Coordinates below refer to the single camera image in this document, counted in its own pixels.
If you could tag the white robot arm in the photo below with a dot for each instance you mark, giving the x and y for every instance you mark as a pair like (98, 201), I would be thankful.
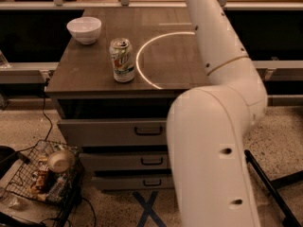
(206, 125)

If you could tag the tan bowl in basket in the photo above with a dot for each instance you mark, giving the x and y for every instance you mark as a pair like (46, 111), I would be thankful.
(60, 161)

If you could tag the black wire basket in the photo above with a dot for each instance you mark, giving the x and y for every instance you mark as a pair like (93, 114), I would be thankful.
(22, 178)

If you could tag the middle drawer with handle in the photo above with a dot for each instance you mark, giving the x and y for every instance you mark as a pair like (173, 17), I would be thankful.
(125, 161)

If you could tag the snack bag in basket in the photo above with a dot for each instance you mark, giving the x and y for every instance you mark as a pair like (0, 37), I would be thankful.
(39, 188)

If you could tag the top drawer with handle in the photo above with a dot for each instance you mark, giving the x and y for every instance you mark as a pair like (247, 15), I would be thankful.
(114, 132)

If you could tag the grey drawer cabinet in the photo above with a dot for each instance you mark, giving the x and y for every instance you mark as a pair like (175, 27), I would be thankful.
(114, 95)

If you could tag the drawer with handle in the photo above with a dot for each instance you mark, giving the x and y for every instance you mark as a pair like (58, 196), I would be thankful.
(135, 182)
(114, 132)
(125, 161)

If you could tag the white green soda can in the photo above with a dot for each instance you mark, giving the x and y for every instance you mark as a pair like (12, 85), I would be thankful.
(121, 53)

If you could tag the bottom drawer with handle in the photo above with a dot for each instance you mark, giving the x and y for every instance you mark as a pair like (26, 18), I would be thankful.
(135, 182)

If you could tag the plastic water bottle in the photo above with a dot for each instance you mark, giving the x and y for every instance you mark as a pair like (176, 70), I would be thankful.
(55, 192)

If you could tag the white bowl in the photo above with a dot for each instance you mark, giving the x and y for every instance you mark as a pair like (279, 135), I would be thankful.
(85, 30)

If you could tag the black chair base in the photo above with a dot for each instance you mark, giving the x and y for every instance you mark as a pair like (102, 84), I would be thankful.
(273, 186)

